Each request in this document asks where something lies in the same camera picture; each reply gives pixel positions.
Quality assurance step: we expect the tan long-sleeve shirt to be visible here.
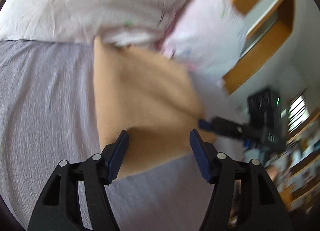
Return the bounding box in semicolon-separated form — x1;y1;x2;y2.
93;37;204;178

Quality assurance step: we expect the cluttered wooden shelf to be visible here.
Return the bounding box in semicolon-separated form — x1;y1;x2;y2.
271;108;319;211

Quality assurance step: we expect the right pink pillow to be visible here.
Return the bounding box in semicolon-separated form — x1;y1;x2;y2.
161;0;248;85

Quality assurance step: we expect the lavender bed sheet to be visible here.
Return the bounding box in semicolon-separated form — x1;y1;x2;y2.
1;40;213;230

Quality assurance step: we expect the left floral pillow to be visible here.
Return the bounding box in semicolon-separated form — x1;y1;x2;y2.
1;0;188;45

